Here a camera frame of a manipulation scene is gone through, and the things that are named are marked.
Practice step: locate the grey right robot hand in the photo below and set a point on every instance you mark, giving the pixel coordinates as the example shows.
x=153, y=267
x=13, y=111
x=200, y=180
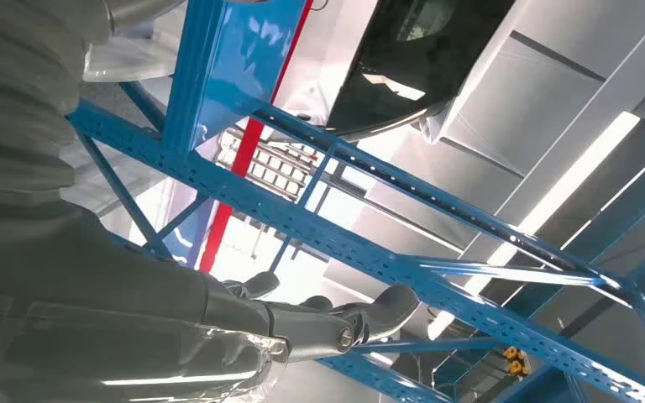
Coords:
x=105, y=311

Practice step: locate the blue metal shelf rack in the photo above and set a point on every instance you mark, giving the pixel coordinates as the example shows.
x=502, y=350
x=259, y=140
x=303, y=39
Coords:
x=642, y=208
x=228, y=72

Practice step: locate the red barrier belt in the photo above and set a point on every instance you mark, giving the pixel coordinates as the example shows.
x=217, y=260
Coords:
x=244, y=150

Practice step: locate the white car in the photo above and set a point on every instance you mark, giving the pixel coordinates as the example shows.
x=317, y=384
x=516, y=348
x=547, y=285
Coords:
x=411, y=66

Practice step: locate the small yellow fitting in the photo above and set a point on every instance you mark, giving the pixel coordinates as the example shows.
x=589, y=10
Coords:
x=514, y=361

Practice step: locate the long ceiling light strip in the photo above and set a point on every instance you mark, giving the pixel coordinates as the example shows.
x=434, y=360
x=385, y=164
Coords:
x=567, y=183

